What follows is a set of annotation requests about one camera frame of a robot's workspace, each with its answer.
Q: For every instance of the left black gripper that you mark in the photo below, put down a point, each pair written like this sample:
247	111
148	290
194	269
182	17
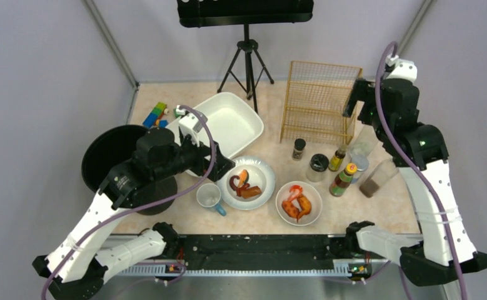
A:
206	161

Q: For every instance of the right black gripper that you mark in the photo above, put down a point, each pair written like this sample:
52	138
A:
354	98

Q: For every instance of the clear glass oil bottle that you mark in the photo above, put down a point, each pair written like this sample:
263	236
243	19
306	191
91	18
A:
365	142

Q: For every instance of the silver lid blue label jar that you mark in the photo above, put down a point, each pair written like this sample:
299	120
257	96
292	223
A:
362	165

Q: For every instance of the small yellow oil bottle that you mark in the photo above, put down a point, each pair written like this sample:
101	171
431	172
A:
338	157

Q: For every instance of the glass bottle brown liquid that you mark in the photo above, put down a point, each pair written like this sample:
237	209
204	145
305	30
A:
382	174

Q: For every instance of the red sauce bottle yellow cap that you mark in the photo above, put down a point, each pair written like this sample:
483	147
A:
343	180

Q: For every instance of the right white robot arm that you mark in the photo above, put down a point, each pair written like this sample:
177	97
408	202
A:
444	252

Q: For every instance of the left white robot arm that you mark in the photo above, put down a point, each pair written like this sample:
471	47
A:
131	169

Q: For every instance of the octopus tentacle toy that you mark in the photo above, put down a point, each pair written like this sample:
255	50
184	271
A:
234	182

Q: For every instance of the white rectangular basin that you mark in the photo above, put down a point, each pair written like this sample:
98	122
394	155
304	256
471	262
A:
234	124

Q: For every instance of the colourful toy block stack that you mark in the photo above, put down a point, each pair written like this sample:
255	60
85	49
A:
155	115

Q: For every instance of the salmon slice toy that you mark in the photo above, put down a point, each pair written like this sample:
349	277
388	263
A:
243	177

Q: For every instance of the red sausage toy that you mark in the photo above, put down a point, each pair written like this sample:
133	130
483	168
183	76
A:
241	189

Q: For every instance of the white fluted plate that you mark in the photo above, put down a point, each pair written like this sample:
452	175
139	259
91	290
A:
260	174

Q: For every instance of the brown sausage roll toy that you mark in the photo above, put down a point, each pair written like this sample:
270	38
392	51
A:
251	192

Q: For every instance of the small black spice shaker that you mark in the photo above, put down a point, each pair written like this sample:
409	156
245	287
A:
298	149

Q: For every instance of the black round bin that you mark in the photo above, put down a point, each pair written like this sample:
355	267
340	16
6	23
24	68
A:
113	147

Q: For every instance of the black lid glass jar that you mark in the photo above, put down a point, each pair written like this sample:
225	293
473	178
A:
318	165

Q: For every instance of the red shrimp toy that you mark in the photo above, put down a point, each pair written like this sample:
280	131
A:
294	192

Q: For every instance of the white floral bowl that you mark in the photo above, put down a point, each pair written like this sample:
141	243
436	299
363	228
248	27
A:
311	193

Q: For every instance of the fried chicken piece toy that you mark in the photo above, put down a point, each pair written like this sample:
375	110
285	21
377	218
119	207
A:
290	209

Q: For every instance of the black tripod stand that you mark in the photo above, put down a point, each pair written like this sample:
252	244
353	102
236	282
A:
248	48

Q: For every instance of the fried chicken wing toy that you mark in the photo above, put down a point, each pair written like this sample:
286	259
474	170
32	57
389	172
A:
305	206

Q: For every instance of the black panel on tripod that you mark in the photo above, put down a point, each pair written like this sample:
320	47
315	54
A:
197	14

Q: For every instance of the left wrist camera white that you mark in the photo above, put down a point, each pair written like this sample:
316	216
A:
188	122

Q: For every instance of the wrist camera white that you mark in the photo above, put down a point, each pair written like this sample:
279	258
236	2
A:
398	68
188	122

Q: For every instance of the white mug blue handle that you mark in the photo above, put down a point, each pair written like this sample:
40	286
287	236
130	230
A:
209	197

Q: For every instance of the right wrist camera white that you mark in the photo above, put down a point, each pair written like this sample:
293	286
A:
398	68

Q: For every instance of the gold wire rack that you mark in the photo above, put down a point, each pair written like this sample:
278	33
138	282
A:
316	96

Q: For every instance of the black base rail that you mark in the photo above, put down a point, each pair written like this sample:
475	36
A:
268	255

